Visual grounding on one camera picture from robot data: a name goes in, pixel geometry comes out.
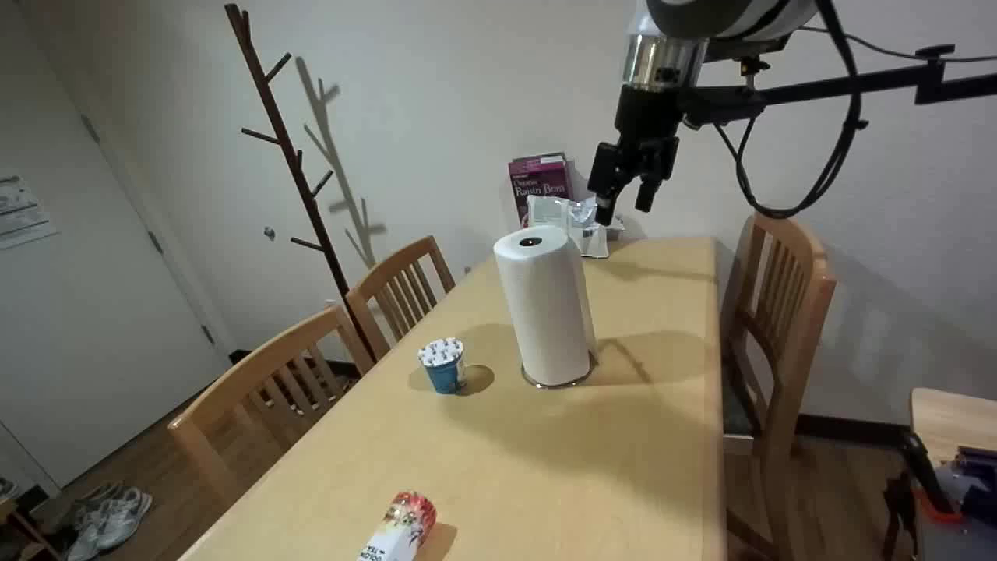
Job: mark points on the red and black tool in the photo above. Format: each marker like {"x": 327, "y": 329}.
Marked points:
{"x": 948, "y": 510}

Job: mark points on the wooden chair near left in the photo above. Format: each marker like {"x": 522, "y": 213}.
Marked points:
{"x": 270, "y": 396}

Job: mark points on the red and white bottle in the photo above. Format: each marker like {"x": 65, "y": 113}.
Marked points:
{"x": 403, "y": 530}

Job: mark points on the paper sign on door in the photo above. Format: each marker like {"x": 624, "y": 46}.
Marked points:
{"x": 23, "y": 220}

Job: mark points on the wooden chair far left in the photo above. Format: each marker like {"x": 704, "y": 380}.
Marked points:
{"x": 400, "y": 292}

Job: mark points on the blue and white cup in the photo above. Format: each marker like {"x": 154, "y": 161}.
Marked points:
{"x": 445, "y": 362}

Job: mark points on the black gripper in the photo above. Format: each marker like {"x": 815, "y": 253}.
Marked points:
{"x": 647, "y": 149}

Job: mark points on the dark wooden coat rack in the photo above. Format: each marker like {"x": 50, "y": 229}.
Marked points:
{"x": 290, "y": 153}

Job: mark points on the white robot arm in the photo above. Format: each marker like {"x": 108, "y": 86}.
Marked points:
{"x": 675, "y": 38}

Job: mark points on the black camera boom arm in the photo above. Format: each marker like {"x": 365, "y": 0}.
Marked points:
{"x": 926, "y": 75}

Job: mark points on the wooden chair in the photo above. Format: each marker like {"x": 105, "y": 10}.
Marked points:
{"x": 400, "y": 292}
{"x": 270, "y": 396}
{"x": 773, "y": 316}

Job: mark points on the purple box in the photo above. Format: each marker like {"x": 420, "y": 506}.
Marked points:
{"x": 538, "y": 177}

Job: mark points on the white paper towel roll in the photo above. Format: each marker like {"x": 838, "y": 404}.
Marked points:
{"x": 542, "y": 285}

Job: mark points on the small wooden side table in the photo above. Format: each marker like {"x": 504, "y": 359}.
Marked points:
{"x": 952, "y": 418}

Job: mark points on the white door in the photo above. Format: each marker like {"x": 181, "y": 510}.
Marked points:
{"x": 96, "y": 336}

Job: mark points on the white sneakers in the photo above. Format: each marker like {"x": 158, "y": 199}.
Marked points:
{"x": 108, "y": 518}

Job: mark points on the wooden chair right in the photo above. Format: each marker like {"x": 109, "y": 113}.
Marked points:
{"x": 773, "y": 316}

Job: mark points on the white plastic bag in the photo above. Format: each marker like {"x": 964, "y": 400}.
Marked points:
{"x": 576, "y": 220}

